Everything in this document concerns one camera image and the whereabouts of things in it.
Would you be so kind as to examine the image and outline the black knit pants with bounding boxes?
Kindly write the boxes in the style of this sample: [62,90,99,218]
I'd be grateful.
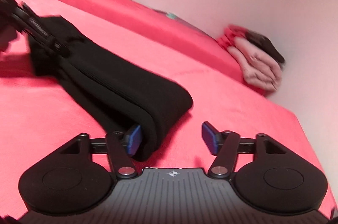
[28,16,193,161]

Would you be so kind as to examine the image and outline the pink bed blanket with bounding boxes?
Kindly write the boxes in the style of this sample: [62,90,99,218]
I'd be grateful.
[1,0,337,223]

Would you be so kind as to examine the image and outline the folded red blanket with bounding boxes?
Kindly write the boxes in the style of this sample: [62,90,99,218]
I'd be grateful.
[216,24,248,50]

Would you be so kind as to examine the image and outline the folded beige quilt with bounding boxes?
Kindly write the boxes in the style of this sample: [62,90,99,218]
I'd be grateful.
[227,37,282,92]

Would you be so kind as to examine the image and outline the dark brown pillow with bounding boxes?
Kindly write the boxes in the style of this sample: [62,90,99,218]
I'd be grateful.
[245,30,285,64]

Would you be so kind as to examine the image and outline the small teal tag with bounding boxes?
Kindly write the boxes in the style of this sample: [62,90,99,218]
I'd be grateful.
[166,13,178,20]

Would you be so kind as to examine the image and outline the far pink bed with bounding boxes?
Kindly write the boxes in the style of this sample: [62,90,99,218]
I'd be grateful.
[52,0,265,97]

